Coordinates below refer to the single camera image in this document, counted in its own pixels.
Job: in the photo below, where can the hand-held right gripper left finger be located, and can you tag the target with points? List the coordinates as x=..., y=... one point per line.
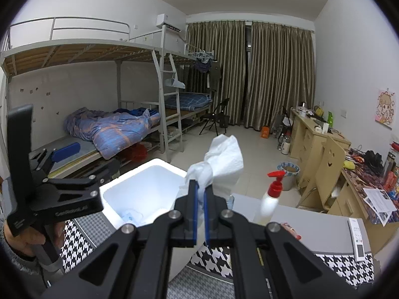
x=194, y=211

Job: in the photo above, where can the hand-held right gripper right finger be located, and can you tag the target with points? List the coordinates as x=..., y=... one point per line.
x=207, y=221

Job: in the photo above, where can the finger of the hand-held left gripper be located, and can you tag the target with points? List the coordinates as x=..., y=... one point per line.
x=103, y=169
x=65, y=151

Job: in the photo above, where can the white foam box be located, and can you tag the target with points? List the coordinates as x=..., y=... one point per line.
x=140, y=180

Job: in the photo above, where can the white plastic bag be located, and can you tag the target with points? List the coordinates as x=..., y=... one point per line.
x=224, y=155

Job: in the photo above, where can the person's left forearm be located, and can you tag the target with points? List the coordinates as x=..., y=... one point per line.
x=14, y=263

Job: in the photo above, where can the person's left hand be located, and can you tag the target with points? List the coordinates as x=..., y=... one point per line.
x=23, y=244

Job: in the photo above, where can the grey mattress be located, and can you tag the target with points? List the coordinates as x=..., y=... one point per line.
x=84, y=149

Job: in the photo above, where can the clear blue water bottle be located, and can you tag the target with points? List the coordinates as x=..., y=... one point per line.
x=231, y=201

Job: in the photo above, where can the blue plaid quilt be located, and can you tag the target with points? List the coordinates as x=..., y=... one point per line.
x=118, y=130

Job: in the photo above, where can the clear plastic packet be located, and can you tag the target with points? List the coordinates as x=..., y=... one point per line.
x=132, y=216

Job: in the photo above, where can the white lotion bottle red pump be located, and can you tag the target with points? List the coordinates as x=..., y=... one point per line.
x=269, y=205

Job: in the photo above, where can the grey metal bed ladder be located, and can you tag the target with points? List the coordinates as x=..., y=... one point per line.
x=171, y=121

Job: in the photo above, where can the red snack packet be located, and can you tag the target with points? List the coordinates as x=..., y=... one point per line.
x=291, y=231

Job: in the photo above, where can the patterned trash bin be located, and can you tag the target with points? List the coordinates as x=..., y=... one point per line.
x=288, y=177

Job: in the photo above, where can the black folding chair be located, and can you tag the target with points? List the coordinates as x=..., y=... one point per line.
x=215, y=116

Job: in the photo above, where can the grey metal bunk bed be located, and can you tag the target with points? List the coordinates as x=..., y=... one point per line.
x=193, y=112
x=78, y=48

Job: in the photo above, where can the orange box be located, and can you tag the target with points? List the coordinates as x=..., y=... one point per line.
x=265, y=132

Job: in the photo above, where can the white kettle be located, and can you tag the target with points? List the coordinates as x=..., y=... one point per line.
x=285, y=146

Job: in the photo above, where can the blue plaid bedding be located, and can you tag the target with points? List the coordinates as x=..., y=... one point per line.
x=187, y=101

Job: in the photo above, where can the wooden desk with drawers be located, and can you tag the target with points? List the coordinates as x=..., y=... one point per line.
x=308, y=140

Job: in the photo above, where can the wooden chair smiley cutout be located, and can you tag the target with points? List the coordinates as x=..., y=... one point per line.
x=330, y=165

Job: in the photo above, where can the beige curtain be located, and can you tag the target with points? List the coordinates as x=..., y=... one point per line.
x=218, y=78
x=280, y=78

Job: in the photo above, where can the dark hanging garment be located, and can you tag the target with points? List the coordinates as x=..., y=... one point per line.
x=215, y=76

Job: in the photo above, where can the houndstooth tablecloth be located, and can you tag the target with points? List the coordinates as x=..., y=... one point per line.
x=343, y=268

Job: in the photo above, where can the wooden desk patterned cover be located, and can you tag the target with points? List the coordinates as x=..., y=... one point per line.
x=349, y=199

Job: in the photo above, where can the blue hanging garment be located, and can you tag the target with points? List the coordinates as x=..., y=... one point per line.
x=202, y=66

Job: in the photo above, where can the white pot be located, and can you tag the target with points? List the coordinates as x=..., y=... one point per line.
x=303, y=110

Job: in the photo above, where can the white remote control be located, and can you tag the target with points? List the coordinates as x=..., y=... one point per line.
x=357, y=236

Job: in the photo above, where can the yellow cloth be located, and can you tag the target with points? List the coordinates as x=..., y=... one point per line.
x=349, y=165

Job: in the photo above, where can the green bottle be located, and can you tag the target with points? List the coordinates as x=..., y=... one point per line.
x=329, y=118

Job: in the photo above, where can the white air conditioner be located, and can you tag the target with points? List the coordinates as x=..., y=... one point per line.
x=166, y=21

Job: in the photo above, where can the printed paper sheets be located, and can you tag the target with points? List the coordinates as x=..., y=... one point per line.
x=378, y=204

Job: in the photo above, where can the steel thermos bottle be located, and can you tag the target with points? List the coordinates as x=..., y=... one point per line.
x=388, y=165

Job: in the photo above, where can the cartoon wall poster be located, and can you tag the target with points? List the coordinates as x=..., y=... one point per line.
x=386, y=107

